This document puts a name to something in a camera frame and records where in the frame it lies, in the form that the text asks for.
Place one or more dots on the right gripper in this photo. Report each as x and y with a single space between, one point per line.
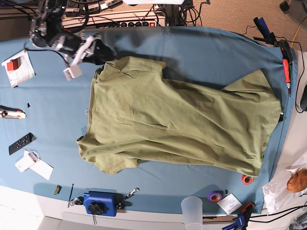
93 50

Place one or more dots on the olive green t-shirt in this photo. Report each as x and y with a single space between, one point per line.
136 115

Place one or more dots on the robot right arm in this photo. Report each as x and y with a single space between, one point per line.
47 30

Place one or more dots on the white power strip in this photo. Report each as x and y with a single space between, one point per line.
127 19

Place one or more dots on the black remote control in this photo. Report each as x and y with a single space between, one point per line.
21 143

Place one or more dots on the orange white utility knife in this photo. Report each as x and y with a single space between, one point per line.
11 113

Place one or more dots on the clear plastic packaged item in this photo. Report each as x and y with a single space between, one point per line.
26 161

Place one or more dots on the white paper sheet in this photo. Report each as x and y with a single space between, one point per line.
38 165

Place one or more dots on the small green yellow battery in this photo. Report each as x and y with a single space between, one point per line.
57 190

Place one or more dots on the silver carabiner clip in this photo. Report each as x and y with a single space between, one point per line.
131 193

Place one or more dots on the blue clamp block black knob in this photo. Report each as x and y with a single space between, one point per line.
102 203

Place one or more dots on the blue black clamp top right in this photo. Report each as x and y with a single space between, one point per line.
268 37

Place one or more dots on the translucent plastic cup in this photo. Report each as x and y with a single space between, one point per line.
192 213

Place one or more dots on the purple tape roll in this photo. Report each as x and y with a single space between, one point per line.
215 196

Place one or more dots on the orange black clamp right edge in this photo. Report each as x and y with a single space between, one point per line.
287 61

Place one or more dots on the red tape roll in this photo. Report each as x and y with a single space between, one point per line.
247 179

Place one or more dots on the white card booklet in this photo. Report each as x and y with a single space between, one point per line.
229 204

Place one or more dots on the blue orange clamp bottom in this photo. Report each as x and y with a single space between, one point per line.
241 222

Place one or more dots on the white plastic bag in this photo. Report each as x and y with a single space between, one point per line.
276 195

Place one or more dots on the brown furry object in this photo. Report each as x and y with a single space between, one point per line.
298 181

